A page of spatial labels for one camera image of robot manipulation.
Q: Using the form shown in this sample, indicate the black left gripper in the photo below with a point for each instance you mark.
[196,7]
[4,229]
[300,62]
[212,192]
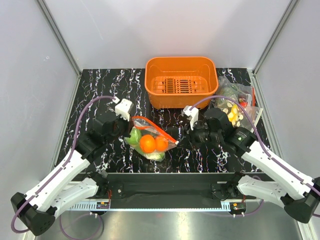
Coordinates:
[126,133]

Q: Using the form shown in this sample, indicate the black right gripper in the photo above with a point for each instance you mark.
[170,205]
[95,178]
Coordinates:
[189,136]

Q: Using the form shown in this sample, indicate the green fake pumpkin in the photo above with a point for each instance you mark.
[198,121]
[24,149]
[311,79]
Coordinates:
[135,136]

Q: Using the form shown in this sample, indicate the clear orange-zip bag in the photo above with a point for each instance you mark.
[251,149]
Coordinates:
[146,126]

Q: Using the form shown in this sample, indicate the orange fake orange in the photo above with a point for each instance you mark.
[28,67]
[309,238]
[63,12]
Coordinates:
[147,143]
[161,143]

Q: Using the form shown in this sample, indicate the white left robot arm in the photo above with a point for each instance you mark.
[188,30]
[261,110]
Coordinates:
[43,204]

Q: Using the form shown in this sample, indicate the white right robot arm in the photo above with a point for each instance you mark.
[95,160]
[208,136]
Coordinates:
[290,189]

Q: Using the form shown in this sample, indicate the fake cauliflower with leaves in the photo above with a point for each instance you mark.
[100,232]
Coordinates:
[155,156]

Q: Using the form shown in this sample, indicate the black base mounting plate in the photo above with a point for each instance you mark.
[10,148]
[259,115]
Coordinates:
[157,191]

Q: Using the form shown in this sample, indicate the orange plastic basket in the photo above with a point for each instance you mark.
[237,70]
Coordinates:
[178,81]

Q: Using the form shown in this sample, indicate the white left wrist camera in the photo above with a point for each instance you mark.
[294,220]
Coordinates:
[123,109]

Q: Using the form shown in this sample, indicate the white slotted cable duct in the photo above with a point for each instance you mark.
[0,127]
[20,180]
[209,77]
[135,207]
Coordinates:
[85,206]

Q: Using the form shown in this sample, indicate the aluminium left corner post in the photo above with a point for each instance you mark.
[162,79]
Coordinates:
[58,35]

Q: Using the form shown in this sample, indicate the aluminium corner post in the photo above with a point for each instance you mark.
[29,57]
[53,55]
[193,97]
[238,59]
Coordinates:
[58,35]
[276,33]

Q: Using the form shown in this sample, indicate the aluminium right corner post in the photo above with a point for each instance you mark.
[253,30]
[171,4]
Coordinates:
[276,33]

